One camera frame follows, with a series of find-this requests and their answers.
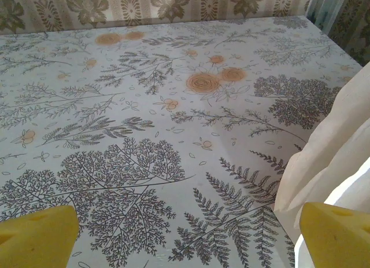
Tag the floral patterned tablecloth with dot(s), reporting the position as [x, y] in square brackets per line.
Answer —
[144, 120]

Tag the coffee filter pack orange label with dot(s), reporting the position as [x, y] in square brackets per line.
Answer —
[332, 135]

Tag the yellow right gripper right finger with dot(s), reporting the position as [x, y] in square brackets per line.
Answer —
[338, 242]

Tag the silver metal rail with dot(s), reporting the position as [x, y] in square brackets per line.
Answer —
[318, 7]

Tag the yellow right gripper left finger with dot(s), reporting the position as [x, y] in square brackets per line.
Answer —
[34, 239]

